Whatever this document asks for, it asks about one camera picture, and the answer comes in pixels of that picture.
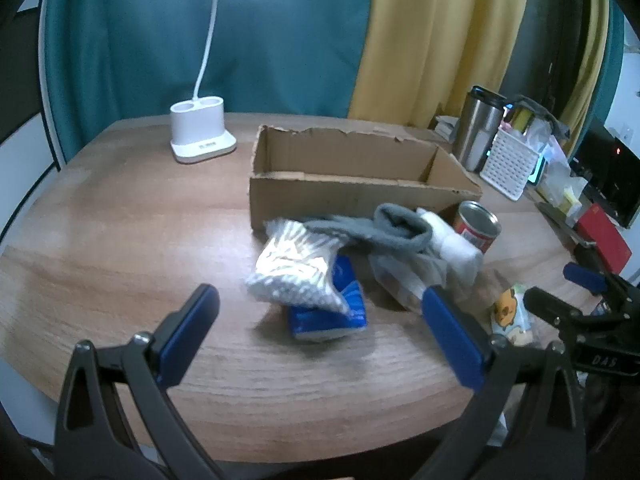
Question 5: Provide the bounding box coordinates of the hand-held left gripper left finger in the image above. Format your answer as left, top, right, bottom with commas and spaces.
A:
54, 283, 236, 480

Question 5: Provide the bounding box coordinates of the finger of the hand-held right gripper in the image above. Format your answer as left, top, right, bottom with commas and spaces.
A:
523, 286, 608, 345
562, 260, 640, 313

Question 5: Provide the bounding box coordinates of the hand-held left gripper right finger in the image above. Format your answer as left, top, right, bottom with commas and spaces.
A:
421, 285, 587, 480

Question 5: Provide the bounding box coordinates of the clear zip bag of snacks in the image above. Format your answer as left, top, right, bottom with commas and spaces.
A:
369, 252, 476, 315

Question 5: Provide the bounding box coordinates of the white sock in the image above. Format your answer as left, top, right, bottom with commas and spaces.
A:
417, 208, 484, 288

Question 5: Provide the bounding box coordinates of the red tin can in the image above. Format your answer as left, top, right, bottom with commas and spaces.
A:
453, 200, 502, 255

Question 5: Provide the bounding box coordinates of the blue tissue packet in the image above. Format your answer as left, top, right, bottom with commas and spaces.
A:
288, 254, 370, 343

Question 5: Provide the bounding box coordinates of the grey sock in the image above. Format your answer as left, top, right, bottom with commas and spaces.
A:
300, 203, 451, 292

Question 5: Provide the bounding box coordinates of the cotton swab bag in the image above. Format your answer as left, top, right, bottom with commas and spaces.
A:
244, 217, 351, 313

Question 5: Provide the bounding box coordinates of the cardboard box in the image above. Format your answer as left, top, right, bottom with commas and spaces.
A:
248, 125, 484, 233

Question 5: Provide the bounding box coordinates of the cartoon print packet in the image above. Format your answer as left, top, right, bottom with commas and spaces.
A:
490, 282, 536, 348

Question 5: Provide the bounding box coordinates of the red box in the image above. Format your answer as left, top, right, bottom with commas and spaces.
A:
575, 203, 633, 276

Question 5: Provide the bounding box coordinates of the yellow note pad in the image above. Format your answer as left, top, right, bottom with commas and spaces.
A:
560, 185, 583, 217

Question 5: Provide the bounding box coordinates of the clear plastic bag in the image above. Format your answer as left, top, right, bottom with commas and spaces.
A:
537, 145, 588, 206

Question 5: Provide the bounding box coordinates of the black monitor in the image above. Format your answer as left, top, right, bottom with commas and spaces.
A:
570, 119, 640, 228

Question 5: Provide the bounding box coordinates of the white perforated basket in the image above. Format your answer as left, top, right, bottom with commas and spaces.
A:
480, 125, 551, 202

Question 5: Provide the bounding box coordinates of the yellow packet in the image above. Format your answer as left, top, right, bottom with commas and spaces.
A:
510, 107, 533, 134

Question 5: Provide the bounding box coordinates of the steel tumbler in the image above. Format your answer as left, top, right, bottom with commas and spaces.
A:
452, 86, 508, 173

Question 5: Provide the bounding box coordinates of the white desk lamp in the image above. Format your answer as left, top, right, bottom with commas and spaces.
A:
167, 0, 290, 164

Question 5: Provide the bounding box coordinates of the small white paper box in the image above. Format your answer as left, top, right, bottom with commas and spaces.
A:
434, 115, 461, 142

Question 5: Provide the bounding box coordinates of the yellow curtain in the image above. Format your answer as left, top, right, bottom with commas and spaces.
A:
347, 0, 531, 128

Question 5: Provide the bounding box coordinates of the teal curtain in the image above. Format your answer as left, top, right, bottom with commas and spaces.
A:
40, 0, 376, 161

